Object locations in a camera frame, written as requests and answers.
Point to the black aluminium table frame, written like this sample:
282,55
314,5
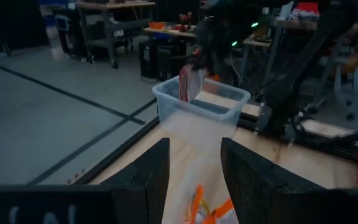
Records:
121,151

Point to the orange Maruchan noodle pack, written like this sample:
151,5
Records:
225,211

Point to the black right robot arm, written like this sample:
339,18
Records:
300,68

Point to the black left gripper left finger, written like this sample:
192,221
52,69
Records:
120,202

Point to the office chair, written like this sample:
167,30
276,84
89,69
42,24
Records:
343,93

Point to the clear plastic bin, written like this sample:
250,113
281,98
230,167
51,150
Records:
172,102

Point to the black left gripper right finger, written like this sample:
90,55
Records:
275,199

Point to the black computer towers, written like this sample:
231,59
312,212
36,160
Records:
162,59

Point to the long wooden worktable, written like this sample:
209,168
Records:
166,31

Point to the metal cart workbench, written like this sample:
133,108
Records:
113,26

